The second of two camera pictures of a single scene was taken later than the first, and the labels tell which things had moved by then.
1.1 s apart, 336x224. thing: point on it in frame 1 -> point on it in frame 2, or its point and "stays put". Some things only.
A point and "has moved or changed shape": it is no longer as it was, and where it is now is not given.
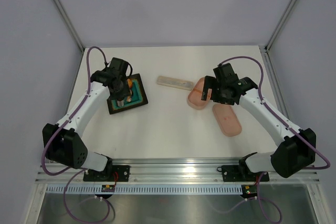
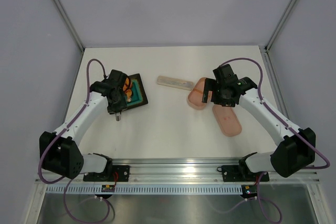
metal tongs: x=121 y=103 has moved or changed shape
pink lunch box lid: x=228 y=119 stays put
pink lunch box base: x=195 y=96 stays put
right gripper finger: x=208 y=83 stays put
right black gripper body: x=218 y=94 stays put
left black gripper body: x=123 y=91 -> x=119 y=105
